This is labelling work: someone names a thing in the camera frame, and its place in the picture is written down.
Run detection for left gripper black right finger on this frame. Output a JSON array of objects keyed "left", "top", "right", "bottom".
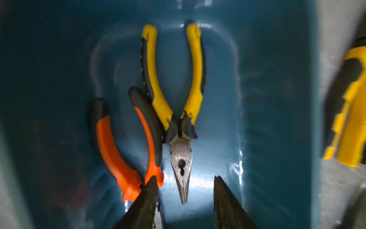
[{"left": 213, "top": 176, "right": 258, "bottom": 229}]

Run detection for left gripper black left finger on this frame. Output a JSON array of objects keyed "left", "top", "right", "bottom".
[{"left": 113, "top": 176, "right": 159, "bottom": 229}]

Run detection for orange long nose pliers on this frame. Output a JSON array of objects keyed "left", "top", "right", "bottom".
[{"left": 90, "top": 86, "right": 164, "bottom": 202}]

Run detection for teal plastic storage box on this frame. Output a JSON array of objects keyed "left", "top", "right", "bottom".
[{"left": 1, "top": 1, "right": 322, "bottom": 229}]

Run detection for yellow long nose pliers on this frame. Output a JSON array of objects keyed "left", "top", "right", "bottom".
[{"left": 141, "top": 23, "right": 207, "bottom": 205}]

